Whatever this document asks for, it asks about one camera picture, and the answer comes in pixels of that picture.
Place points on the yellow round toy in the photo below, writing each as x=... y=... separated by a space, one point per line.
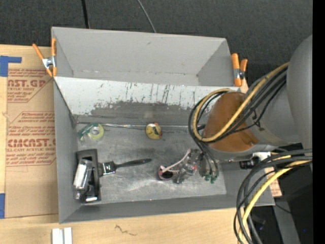
x=153 y=131

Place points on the green tape roll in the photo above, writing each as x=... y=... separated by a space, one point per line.
x=96 y=132

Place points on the clear glass jar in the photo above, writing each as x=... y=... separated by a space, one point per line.
x=81 y=174

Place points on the brown cardboard board, red print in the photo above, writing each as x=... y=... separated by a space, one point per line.
x=28 y=136

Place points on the black cylinder on white bracket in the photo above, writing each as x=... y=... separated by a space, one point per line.
x=250 y=163

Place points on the black rectangular frame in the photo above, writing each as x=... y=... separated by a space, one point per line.
x=96 y=159

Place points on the grey metal bin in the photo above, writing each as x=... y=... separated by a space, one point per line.
x=142 y=146

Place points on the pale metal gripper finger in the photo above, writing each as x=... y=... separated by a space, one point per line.
x=177 y=163
x=180 y=177

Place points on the black paintbrush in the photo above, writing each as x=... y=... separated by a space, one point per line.
x=127 y=163

